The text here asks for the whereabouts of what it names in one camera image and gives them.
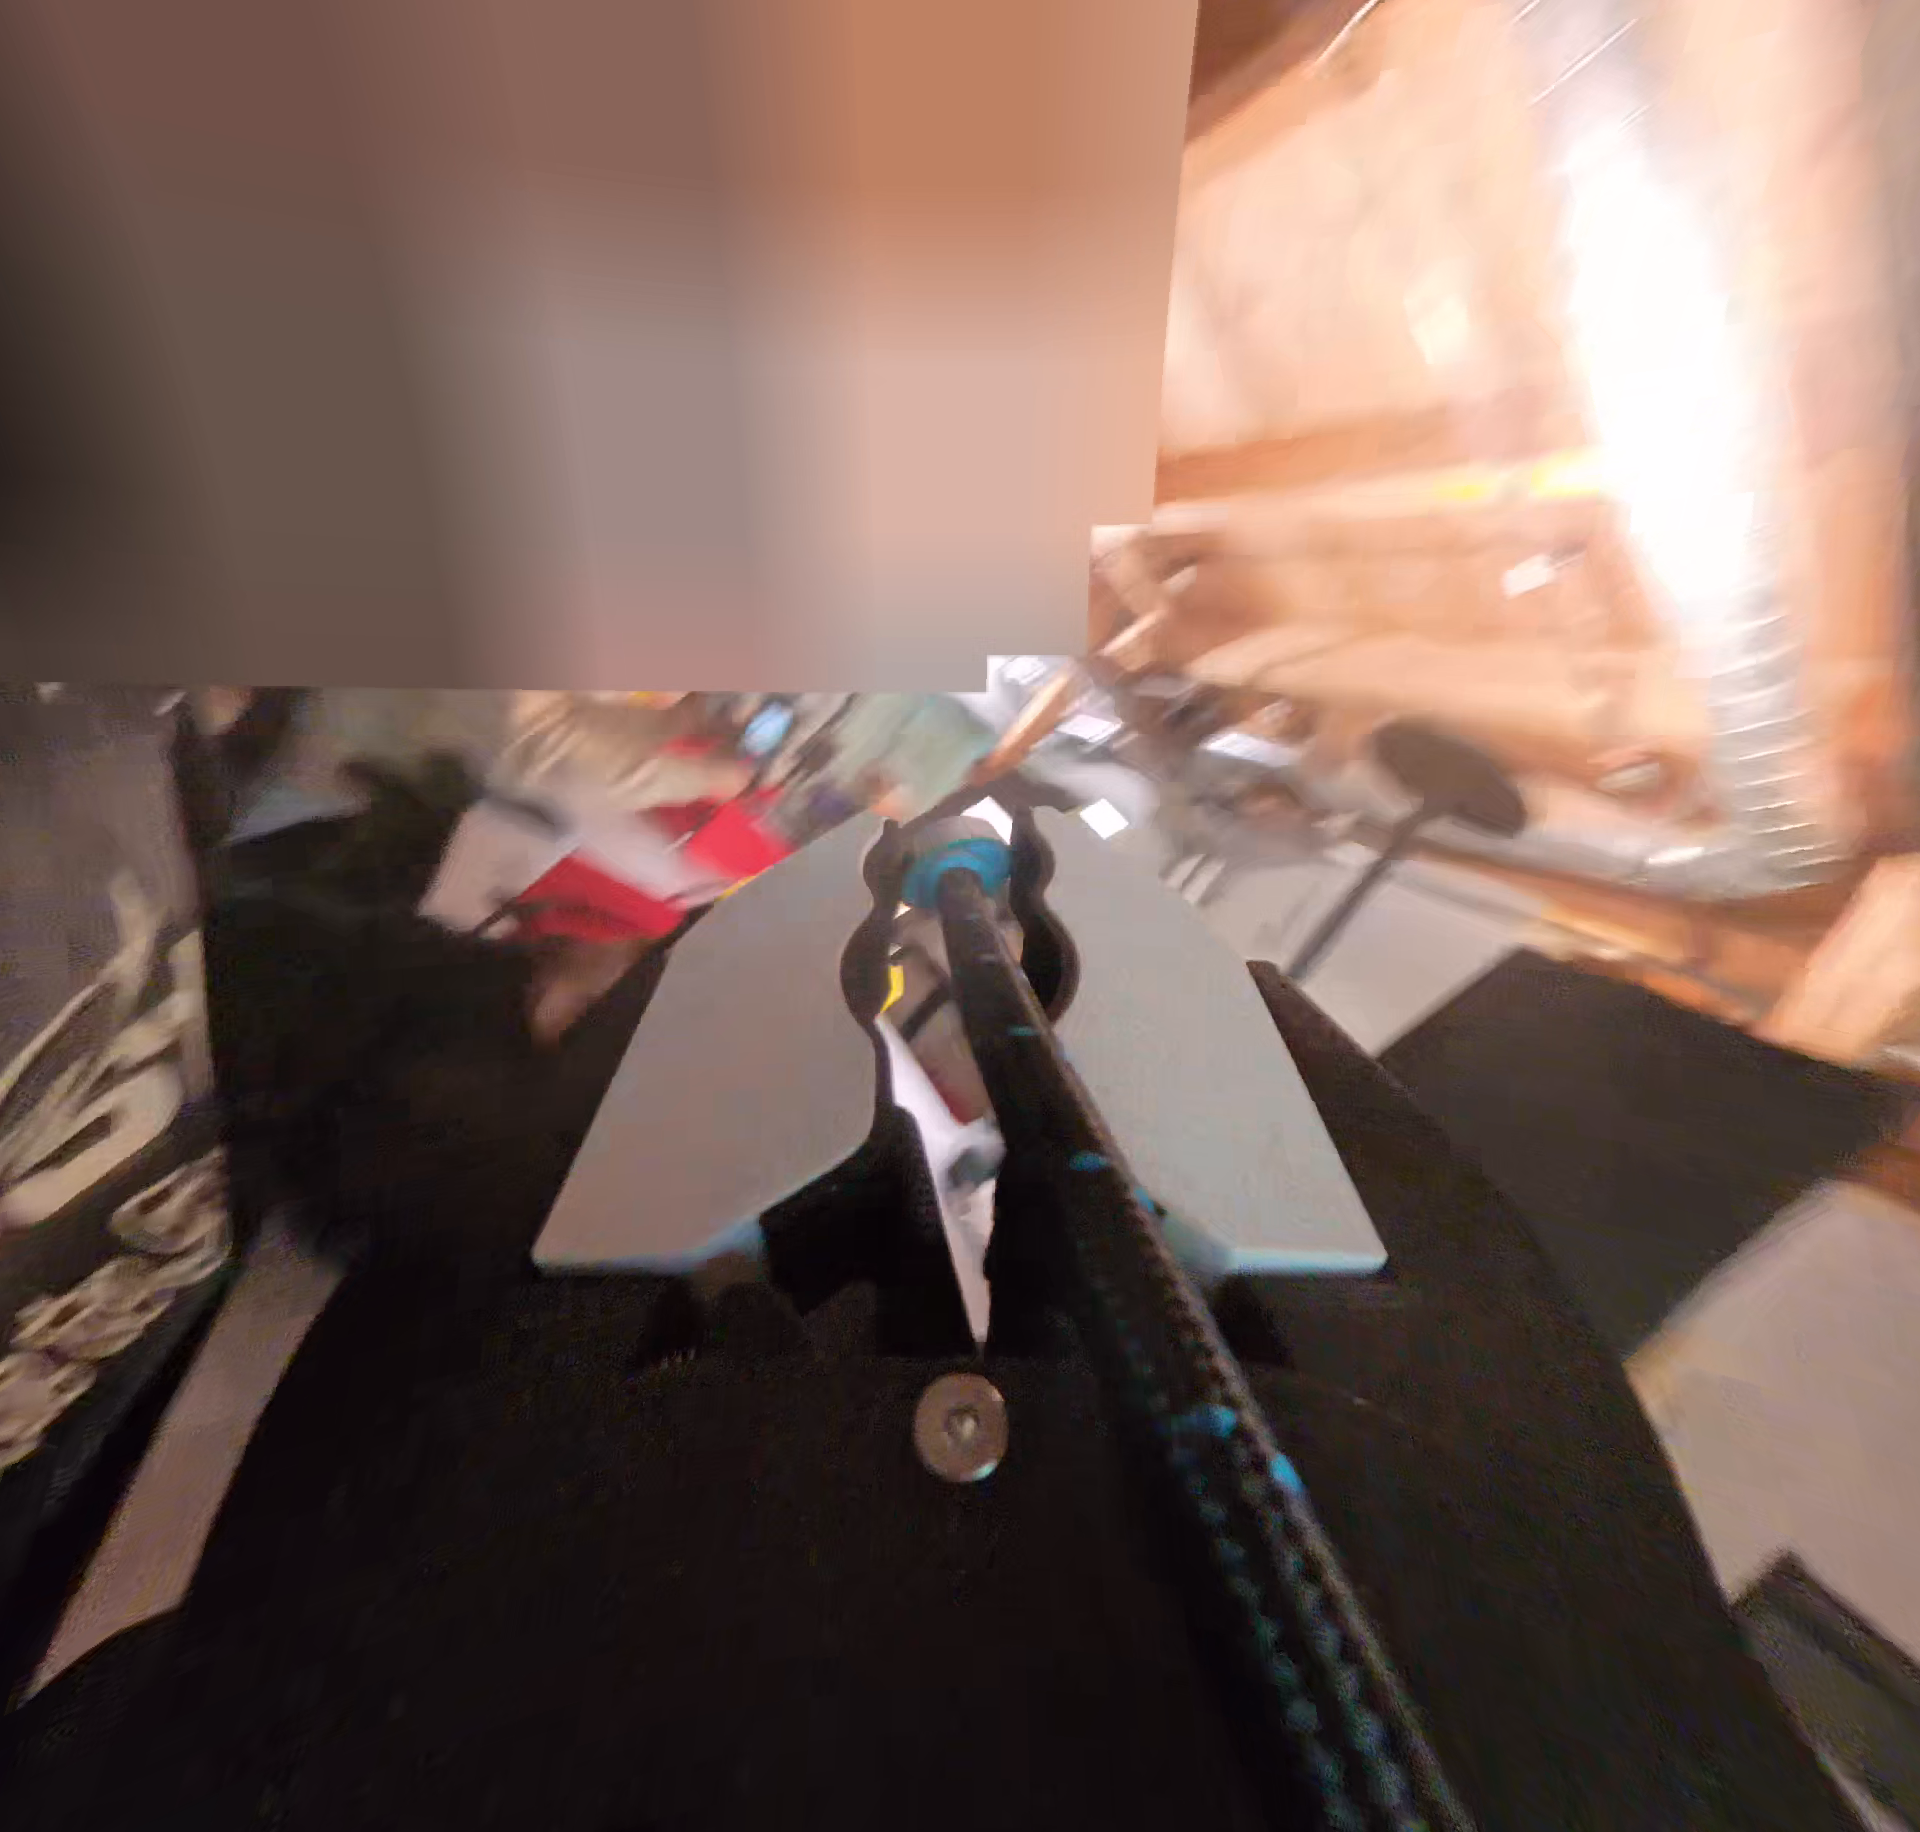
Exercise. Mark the black printed sweatshirt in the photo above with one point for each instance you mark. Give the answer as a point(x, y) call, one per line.
point(90, 1112)

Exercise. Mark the red plastic bin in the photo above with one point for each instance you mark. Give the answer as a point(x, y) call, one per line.
point(630, 873)

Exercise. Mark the black wooden-backed display board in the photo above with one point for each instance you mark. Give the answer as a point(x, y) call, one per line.
point(1636, 1128)

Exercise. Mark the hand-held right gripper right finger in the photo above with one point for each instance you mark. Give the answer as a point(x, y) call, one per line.
point(1231, 1097)

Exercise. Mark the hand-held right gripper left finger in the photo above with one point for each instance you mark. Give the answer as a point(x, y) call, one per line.
point(721, 1083)

